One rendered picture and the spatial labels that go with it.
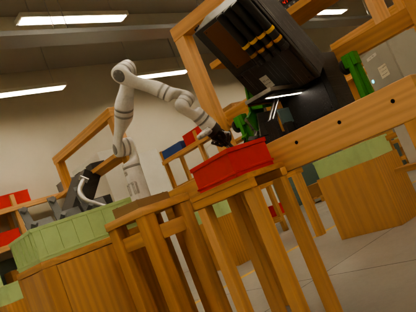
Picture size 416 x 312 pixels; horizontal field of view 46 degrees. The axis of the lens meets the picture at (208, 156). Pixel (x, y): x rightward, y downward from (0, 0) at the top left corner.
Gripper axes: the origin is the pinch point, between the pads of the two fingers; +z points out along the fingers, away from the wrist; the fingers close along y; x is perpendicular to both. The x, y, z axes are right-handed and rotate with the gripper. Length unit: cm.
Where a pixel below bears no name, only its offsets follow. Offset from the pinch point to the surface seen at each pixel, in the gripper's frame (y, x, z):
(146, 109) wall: 657, -600, 116
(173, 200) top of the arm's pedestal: 31.8, 21.5, 0.4
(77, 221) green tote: 79, 37, -22
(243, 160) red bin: -24.9, 27.0, -5.5
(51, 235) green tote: 81, 51, -28
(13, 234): 638, -177, 45
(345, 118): -59, 6, 9
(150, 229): 32, 43, -3
